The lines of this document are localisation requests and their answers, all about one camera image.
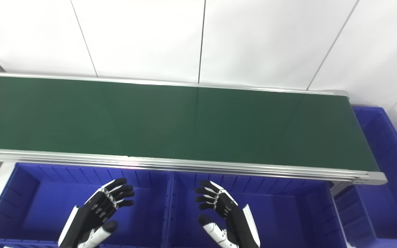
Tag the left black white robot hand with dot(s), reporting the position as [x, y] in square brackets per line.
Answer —
[88, 215]

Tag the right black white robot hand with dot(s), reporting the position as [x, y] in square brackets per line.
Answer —
[234, 220]

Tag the blue plastic bin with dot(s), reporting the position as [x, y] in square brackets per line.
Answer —
[281, 217]
[388, 193]
[47, 206]

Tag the green conveyor belt, aluminium frame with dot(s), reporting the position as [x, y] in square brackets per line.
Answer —
[184, 120]

